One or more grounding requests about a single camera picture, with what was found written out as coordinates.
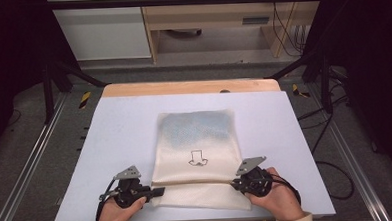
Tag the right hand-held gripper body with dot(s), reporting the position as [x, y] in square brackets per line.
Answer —
[255, 179]

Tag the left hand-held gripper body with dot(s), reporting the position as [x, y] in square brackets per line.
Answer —
[129, 188]

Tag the white mesh laundry bag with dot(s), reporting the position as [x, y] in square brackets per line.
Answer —
[195, 147]

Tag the person's left hand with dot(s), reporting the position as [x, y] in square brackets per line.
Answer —
[117, 217]

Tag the person's right hand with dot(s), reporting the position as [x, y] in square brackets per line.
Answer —
[281, 200]

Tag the white table mat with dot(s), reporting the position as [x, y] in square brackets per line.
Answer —
[124, 127]

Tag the wooden table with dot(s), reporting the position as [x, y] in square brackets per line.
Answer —
[169, 88]

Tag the black metal stand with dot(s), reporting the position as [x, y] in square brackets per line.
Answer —
[48, 97]
[325, 85]

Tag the white cabinet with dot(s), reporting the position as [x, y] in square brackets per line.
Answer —
[103, 31]

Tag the black curtain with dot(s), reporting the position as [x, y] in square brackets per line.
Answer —
[11, 48]
[372, 66]

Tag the light wooden desk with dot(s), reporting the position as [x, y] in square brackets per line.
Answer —
[206, 13]

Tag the aluminium floor rail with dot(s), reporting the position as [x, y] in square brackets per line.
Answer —
[26, 171]
[356, 170]

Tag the black horizontal frame bar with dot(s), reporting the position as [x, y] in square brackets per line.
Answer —
[179, 1]

